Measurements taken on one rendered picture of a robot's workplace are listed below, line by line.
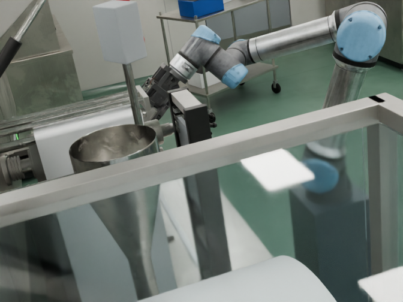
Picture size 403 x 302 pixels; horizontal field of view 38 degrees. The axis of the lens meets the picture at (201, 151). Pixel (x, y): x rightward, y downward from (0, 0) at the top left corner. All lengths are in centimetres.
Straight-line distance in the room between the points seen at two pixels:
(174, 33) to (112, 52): 536
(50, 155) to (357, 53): 79
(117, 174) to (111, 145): 35
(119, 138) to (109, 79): 537
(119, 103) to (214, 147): 68
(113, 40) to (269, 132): 43
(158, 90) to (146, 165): 102
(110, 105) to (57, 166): 18
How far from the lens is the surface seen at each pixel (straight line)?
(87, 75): 633
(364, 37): 155
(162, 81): 170
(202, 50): 169
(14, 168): 143
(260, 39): 178
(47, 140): 132
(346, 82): 161
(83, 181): 67
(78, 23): 621
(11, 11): 70
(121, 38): 103
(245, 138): 70
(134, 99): 110
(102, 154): 102
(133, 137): 100
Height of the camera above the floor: 188
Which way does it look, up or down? 24 degrees down
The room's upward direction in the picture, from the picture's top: 9 degrees counter-clockwise
